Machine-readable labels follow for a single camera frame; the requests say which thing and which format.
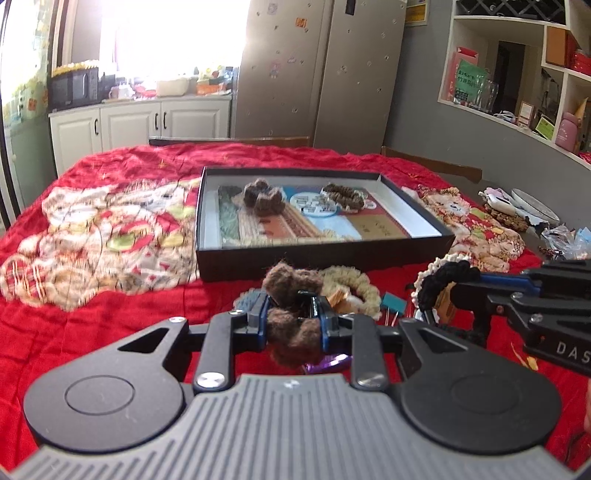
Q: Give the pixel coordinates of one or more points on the green paper bag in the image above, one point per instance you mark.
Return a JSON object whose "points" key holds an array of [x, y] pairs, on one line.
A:
{"points": [[468, 85]]}

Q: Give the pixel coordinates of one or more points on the brown woven coaster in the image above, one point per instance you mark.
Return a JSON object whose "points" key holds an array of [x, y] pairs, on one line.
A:
{"points": [[508, 219]]}

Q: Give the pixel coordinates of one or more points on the red paper box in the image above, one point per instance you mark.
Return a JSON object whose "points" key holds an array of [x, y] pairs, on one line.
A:
{"points": [[455, 64]]}

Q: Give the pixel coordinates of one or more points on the white cloth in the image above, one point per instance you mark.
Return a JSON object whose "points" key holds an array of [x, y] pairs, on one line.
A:
{"points": [[496, 198]]}

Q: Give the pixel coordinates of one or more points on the clear drinking glasses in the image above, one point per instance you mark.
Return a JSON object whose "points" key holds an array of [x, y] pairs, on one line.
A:
{"points": [[487, 97]]}

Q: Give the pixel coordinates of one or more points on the white ceramic plate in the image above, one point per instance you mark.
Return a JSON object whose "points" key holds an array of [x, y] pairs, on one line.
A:
{"points": [[535, 205]]}

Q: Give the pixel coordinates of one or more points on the white plastic container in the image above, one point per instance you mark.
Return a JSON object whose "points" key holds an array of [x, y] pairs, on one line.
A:
{"points": [[173, 87]]}

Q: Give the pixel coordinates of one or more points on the black microwave oven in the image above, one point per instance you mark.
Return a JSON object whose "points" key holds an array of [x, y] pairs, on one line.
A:
{"points": [[74, 87]]}

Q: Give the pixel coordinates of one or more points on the yellow wall sign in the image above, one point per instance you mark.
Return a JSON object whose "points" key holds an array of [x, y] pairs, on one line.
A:
{"points": [[416, 11]]}

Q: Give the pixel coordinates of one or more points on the white mug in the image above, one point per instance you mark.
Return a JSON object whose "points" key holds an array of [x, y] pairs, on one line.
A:
{"points": [[121, 92]]}

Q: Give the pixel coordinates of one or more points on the cream knit scrunchie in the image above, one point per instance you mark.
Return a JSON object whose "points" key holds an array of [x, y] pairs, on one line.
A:
{"points": [[364, 288]]}

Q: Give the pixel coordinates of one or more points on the beige double door fridge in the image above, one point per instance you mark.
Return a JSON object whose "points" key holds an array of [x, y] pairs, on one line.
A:
{"points": [[318, 69]]}

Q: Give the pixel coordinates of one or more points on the red gift box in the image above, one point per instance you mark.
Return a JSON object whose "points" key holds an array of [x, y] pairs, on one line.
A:
{"points": [[582, 63]]}

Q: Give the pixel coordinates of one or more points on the white kitchen cabinet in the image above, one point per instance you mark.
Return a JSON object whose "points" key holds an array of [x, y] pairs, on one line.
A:
{"points": [[138, 124]]}

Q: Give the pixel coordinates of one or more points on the red bear printed blanket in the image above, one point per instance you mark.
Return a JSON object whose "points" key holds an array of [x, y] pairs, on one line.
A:
{"points": [[115, 332]]}

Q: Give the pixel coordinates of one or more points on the pink thermos bottle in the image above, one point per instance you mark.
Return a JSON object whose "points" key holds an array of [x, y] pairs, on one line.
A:
{"points": [[568, 131]]}

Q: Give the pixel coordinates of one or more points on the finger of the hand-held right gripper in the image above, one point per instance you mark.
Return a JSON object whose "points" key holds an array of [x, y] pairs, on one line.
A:
{"points": [[475, 304], [508, 281]]}

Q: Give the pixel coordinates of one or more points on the brown fuzzy hair clip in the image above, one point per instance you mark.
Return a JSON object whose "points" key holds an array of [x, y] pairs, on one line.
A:
{"points": [[264, 198], [288, 330]]}

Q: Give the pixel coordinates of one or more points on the white wall shelf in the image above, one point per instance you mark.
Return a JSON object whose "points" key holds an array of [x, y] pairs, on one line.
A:
{"points": [[540, 134]]}

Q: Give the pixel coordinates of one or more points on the teal binder clip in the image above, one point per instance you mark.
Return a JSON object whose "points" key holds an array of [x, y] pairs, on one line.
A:
{"points": [[392, 304]]}

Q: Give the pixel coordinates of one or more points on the purple plastic clip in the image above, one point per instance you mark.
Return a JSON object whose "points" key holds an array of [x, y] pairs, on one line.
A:
{"points": [[323, 367]]}

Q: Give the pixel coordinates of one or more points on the brown cardboard box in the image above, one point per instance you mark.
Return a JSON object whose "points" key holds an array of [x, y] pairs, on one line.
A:
{"points": [[556, 46]]}

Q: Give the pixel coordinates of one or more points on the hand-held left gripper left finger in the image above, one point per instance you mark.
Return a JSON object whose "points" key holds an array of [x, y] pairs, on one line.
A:
{"points": [[259, 321]]}

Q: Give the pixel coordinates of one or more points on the black shallow box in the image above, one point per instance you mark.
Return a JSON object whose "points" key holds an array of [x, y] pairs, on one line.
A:
{"points": [[323, 258]]}

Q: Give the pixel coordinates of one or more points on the clear plastic bags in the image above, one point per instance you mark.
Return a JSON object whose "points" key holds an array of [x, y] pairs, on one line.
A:
{"points": [[568, 242]]}

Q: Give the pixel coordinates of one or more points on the brown knit scrunchie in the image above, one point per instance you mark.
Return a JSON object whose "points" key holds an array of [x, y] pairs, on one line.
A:
{"points": [[344, 196]]}

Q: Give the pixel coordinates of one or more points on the black and white scrunchie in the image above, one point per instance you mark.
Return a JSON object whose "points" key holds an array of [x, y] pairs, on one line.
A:
{"points": [[455, 272]]}

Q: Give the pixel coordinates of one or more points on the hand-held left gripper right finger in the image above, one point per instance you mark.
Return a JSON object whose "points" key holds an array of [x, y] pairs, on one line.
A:
{"points": [[324, 325]]}

